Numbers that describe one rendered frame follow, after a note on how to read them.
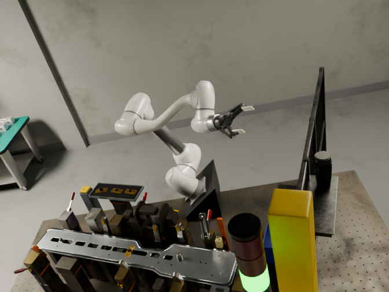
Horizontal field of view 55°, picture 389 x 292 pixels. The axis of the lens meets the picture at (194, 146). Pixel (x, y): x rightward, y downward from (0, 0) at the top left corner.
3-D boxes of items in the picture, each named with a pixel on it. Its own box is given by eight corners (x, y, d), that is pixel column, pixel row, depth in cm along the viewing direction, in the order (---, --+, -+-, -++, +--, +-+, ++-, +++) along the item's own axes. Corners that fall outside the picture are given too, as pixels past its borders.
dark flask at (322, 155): (314, 190, 175) (312, 160, 165) (316, 179, 181) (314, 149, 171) (331, 191, 172) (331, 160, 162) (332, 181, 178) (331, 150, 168)
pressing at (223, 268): (30, 252, 247) (29, 251, 247) (51, 226, 264) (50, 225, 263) (230, 288, 193) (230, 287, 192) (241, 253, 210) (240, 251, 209)
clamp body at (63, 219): (77, 254, 278) (57, 219, 258) (86, 241, 287) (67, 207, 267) (85, 255, 275) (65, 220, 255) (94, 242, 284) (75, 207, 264)
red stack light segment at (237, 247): (230, 258, 84) (226, 240, 81) (238, 234, 89) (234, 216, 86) (260, 262, 82) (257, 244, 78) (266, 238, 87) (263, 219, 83)
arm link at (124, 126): (129, 127, 229) (137, 110, 236) (107, 128, 238) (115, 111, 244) (140, 139, 238) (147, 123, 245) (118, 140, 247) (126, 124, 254)
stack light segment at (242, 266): (235, 275, 88) (230, 258, 84) (242, 252, 93) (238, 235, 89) (263, 280, 85) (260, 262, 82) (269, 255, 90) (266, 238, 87)
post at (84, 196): (101, 236, 287) (78, 194, 263) (105, 229, 292) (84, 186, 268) (109, 237, 284) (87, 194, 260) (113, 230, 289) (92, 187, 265)
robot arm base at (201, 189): (188, 194, 294) (182, 190, 292) (205, 176, 284) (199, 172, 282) (188, 210, 279) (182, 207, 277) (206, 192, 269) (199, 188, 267)
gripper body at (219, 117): (226, 119, 206) (238, 117, 199) (220, 132, 204) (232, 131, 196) (217, 112, 202) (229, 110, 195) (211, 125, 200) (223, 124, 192)
